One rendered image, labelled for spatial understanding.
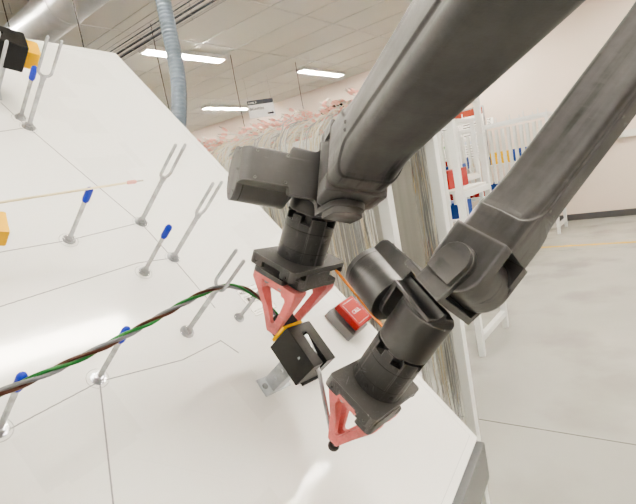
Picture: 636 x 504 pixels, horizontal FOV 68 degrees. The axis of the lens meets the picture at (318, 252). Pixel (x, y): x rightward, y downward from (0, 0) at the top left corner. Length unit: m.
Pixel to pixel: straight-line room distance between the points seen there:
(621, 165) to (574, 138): 8.01
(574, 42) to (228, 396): 8.31
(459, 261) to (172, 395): 0.33
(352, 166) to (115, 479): 0.34
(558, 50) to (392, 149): 8.33
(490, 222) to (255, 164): 0.23
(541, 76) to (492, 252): 8.25
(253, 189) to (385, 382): 0.23
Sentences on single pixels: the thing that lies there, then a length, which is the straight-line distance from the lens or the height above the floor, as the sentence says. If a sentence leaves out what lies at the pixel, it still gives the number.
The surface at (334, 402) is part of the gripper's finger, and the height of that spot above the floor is 1.08.
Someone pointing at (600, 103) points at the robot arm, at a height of 1.34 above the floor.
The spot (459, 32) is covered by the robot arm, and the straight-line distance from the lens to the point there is 0.24.
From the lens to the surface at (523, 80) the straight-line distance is 8.72.
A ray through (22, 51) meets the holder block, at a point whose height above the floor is 1.57.
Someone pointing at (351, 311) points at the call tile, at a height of 1.11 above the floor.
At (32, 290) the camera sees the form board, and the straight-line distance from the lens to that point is 0.58.
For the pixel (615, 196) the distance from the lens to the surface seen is 8.55.
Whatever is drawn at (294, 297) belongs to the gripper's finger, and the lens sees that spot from 0.52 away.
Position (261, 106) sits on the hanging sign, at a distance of 8.50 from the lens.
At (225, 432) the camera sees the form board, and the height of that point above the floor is 1.07.
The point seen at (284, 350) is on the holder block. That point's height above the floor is 1.14.
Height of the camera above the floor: 1.32
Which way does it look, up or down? 8 degrees down
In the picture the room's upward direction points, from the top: 11 degrees counter-clockwise
